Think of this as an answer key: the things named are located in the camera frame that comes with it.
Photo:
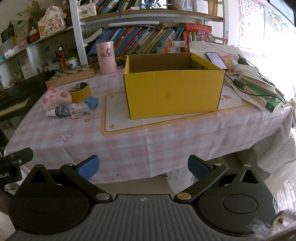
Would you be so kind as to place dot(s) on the white jar green lid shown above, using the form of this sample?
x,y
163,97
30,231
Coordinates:
x,y
72,62

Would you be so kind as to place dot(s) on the white orange small box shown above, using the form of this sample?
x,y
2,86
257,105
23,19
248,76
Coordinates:
x,y
174,50
179,44

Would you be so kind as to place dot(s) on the smartphone showing video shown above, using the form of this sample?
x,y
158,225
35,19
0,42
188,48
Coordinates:
x,y
153,4

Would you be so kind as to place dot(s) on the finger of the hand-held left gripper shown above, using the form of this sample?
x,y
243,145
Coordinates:
x,y
20,156

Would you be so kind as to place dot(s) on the white shelf unit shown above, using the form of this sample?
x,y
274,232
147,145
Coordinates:
x,y
75,34

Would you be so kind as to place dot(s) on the alphabet wall poster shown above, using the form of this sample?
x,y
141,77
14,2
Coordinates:
x,y
251,20

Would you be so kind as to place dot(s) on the white box red label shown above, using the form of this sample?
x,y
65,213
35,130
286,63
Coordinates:
x,y
29,71

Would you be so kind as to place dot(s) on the yellow cardboard box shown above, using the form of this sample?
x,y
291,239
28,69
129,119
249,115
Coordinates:
x,y
173,92

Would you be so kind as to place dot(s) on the pen holder with pens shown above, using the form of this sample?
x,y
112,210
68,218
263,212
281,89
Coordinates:
x,y
52,59

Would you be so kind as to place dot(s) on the black smartphone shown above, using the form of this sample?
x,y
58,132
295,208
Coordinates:
x,y
216,60

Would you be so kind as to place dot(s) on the white quilted bag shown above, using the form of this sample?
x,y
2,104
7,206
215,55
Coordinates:
x,y
87,9

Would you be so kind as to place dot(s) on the wooden chessboard box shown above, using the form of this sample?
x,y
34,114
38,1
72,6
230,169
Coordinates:
x,y
71,74

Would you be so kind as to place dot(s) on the black power adapter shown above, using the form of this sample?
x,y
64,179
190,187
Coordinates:
x,y
242,61

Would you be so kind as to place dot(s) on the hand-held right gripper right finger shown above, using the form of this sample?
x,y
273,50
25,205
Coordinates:
x,y
196,166

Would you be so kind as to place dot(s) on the red white doll figure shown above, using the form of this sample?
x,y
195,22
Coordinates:
x,y
34,36

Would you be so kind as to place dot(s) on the row of colourful books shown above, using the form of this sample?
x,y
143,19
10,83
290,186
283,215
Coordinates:
x,y
115,6
138,40

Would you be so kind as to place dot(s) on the pink pig plush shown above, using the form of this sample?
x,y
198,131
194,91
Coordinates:
x,y
55,98

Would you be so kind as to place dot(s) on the yellow tape roll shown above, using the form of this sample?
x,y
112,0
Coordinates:
x,y
81,96

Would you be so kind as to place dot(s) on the pink cylindrical container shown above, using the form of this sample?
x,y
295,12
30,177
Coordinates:
x,y
106,58

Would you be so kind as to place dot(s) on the black electronic keyboard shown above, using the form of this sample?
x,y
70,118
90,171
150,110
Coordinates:
x,y
20,92

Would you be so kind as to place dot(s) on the floral fabric bag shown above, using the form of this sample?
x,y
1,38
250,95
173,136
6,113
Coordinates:
x,y
52,23

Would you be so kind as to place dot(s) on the pink checked tablecloth desktop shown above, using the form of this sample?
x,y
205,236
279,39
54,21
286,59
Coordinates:
x,y
104,148

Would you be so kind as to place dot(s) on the white pouch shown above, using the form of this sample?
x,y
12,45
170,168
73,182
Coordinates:
x,y
245,69

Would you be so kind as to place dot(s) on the white charger plug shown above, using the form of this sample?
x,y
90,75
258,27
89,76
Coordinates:
x,y
81,112

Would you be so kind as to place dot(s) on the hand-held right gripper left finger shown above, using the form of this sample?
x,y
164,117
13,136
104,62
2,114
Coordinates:
x,y
89,166

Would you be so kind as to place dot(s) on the pink notepad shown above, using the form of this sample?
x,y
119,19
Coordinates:
x,y
229,60

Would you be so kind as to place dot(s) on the blue cloth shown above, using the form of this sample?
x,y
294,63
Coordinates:
x,y
91,102

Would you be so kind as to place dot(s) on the green book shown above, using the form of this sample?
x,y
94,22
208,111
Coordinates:
x,y
259,95

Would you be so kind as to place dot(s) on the dark blue bubble-print bottle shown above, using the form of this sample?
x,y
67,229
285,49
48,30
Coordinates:
x,y
61,110

